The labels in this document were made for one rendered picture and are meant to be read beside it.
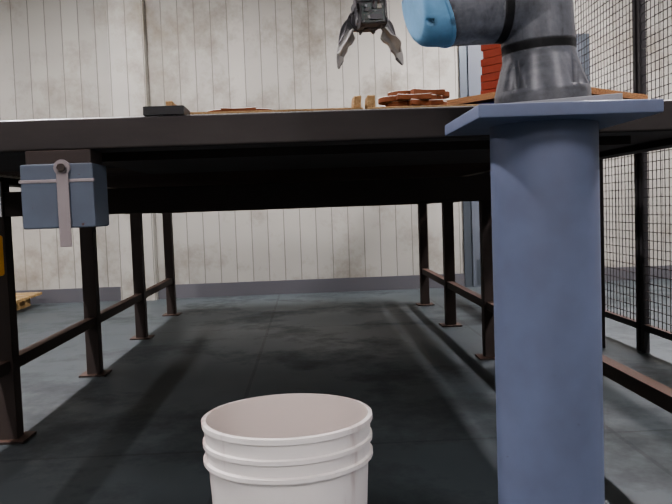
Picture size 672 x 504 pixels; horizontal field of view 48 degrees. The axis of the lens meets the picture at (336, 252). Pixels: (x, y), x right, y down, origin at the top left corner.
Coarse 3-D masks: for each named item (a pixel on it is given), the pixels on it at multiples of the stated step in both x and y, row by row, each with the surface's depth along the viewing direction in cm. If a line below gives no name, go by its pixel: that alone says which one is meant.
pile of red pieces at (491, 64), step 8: (488, 48) 241; (496, 48) 239; (488, 56) 242; (496, 56) 239; (488, 64) 242; (496, 64) 239; (488, 72) 242; (496, 72) 239; (488, 80) 242; (496, 80) 239; (488, 88) 242
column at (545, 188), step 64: (448, 128) 132; (512, 128) 117; (576, 128) 115; (512, 192) 118; (576, 192) 115; (512, 256) 118; (576, 256) 116; (512, 320) 119; (576, 320) 116; (512, 384) 120; (576, 384) 117; (512, 448) 121; (576, 448) 117
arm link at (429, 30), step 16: (416, 0) 115; (432, 0) 112; (448, 0) 112; (464, 0) 113; (480, 0) 114; (496, 0) 114; (416, 16) 117; (432, 16) 113; (448, 16) 113; (464, 16) 114; (480, 16) 114; (496, 16) 115; (416, 32) 118; (432, 32) 115; (448, 32) 115; (464, 32) 116; (480, 32) 116; (496, 32) 117
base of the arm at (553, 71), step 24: (504, 48) 121; (528, 48) 117; (552, 48) 116; (576, 48) 119; (504, 72) 120; (528, 72) 116; (552, 72) 115; (576, 72) 118; (504, 96) 119; (528, 96) 116; (552, 96) 115; (576, 96) 115
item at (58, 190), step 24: (24, 168) 141; (48, 168) 141; (72, 168) 141; (96, 168) 144; (24, 192) 141; (48, 192) 141; (72, 192) 141; (96, 192) 143; (24, 216) 141; (48, 216) 141; (72, 216) 142; (96, 216) 142
